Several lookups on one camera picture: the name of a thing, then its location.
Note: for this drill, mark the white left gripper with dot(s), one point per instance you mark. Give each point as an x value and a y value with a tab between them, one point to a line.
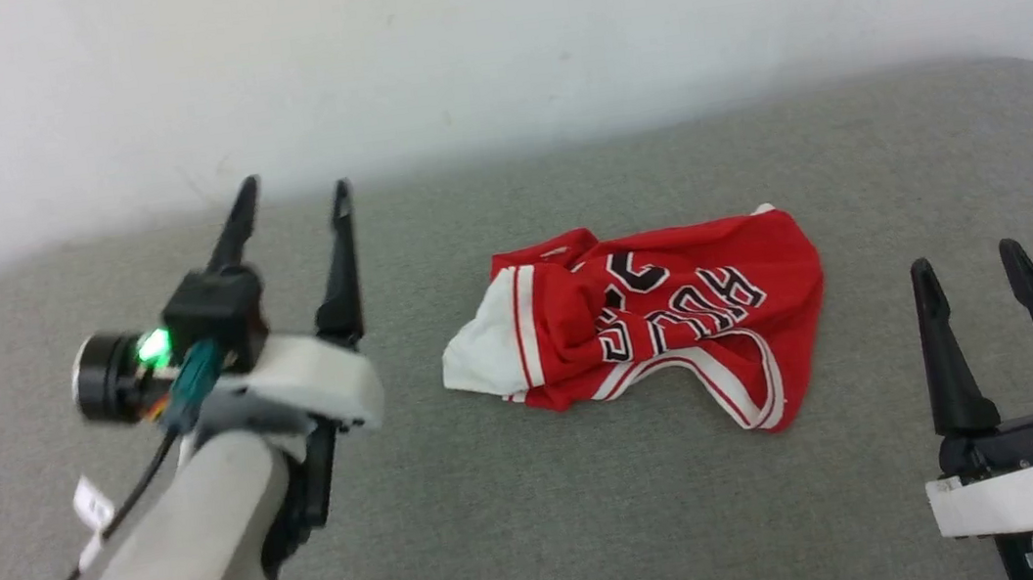
316	379

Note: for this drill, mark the red basketball jersey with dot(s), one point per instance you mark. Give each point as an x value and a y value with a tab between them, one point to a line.
722	275

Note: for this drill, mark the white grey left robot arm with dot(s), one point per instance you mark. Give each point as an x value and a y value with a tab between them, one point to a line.
176	568

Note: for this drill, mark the black left gripper motor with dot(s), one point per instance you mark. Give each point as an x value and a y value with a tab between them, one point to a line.
109	379

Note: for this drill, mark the grey fabric sofa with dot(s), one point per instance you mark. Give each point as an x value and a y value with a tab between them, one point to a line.
548	542

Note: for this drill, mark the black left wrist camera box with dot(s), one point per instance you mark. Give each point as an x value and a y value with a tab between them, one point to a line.
214	312

